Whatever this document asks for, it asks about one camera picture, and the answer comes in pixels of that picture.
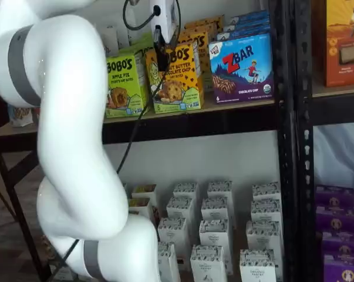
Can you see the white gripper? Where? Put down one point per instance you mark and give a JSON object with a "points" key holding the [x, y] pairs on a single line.
{"points": [[163, 17]]}

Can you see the blue Zbar snack box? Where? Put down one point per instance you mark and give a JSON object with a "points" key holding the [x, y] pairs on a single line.
{"points": [[247, 19], [241, 70], [244, 32]]}

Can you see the white plastic sheet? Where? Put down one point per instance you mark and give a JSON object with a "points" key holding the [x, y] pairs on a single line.
{"points": [[338, 152]]}

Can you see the large orange cardboard box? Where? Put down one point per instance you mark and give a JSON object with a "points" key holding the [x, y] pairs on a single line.
{"points": [[345, 44]]}

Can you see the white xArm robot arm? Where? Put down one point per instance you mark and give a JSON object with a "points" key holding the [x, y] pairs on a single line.
{"points": [[68, 117]]}

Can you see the yellow label granola box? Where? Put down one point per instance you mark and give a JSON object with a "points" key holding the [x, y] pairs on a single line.
{"points": [[144, 189], [138, 204]]}

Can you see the white patterned pantry box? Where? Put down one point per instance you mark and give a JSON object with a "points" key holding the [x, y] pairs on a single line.
{"points": [[266, 191], [171, 230], [220, 189], [257, 267], [185, 191], [214, 208], [266, 210], [262, 235], [213, 233], [180, 208], [206, 264], [168, 261]]}

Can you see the green Bobo's apple pie box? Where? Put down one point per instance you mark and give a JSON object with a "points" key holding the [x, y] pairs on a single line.
{"points": [[124, 85], [141, 41]]}

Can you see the orange Bobo's oat bites box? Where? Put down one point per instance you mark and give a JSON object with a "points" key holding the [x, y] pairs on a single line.
{"points": [[176, 88], [203, 23], [198, 39]]}

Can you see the black metal shelf rack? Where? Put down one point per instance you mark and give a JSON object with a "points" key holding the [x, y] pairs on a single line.
{"points": [[304, 147], [194, 120]]}

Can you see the purple snack box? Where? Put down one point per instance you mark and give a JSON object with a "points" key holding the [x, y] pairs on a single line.
{"points": [[345, 270], [336, 218], [335, 195], [344, 245]]}

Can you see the granola bag orange label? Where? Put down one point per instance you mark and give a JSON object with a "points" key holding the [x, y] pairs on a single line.
{"points": [[22, 114]]}

